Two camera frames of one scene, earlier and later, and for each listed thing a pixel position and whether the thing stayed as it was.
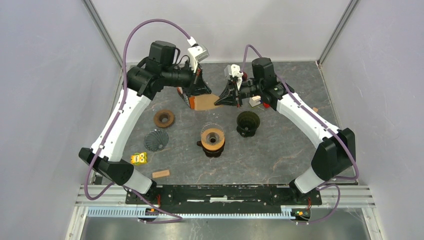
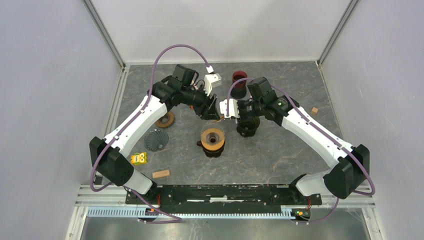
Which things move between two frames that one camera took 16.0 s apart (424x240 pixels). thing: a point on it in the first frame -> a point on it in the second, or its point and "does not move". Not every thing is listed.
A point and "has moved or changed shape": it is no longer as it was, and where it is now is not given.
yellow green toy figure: [139, 158] does not move
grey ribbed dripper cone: [156, 140] does not move
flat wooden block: [161, 174] does not move
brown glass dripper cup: [211, 153] does not move
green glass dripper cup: [247, 123] does not move
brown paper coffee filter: [205, 101] has moved or changed shape
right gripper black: [231, 96] -> [240, 103]
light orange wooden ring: [210, 147] does not move
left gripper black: [198, 86] -> [207, 110]
